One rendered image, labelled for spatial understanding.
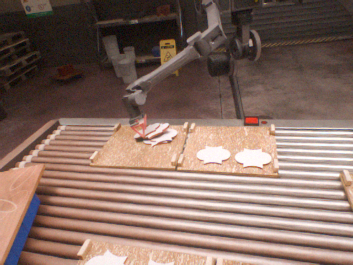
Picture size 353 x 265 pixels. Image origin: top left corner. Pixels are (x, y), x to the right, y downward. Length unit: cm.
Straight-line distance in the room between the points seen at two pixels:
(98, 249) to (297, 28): 567
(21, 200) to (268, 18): 544
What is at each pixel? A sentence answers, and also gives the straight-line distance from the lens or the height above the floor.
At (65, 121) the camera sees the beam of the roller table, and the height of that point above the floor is 91.
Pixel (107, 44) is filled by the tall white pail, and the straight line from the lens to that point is 582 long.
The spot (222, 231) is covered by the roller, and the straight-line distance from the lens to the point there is 92.
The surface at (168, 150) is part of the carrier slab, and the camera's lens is 124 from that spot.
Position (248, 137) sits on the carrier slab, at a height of 94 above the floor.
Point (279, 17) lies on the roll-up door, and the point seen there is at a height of 57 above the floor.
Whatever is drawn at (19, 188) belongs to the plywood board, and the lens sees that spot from 116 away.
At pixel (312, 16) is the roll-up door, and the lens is 614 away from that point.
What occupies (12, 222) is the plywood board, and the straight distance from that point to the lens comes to 103.
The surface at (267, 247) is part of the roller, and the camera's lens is 89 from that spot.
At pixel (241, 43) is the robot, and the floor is 118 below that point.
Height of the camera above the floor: 165
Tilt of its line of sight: 33 degrees down
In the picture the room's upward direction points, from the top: 8 degrees counter-clockwise
